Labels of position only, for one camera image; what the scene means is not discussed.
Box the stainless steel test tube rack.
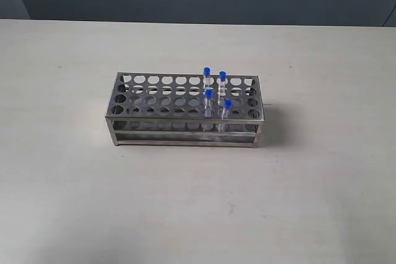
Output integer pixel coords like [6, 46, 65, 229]
[105, 72, 265, 148]

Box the blue capped tube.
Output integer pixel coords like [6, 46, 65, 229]
[218, 100, 233, 132]
[202, 67, 210, 90]
[202, 89, 213, 131]
[218, 71, 226, 106]

